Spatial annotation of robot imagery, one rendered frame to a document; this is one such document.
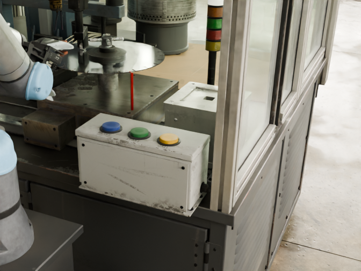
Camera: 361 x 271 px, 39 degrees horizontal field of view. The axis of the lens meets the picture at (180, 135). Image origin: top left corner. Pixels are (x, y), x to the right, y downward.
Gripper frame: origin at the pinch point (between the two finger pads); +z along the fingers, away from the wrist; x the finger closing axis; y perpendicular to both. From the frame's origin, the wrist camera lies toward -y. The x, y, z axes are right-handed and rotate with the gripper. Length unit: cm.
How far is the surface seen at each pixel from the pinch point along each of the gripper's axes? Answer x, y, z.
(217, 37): 25.6, 26.4, 25.4
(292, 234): -23, 36, 134
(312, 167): 15, 20, 189
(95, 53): 9.5, -0.4, 10.0
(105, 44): 12.7, 1.2, 10.7
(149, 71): 19, -17, 61
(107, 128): -10.3, 27.9, -9.6
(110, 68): 5.9, 9.5, 6.7
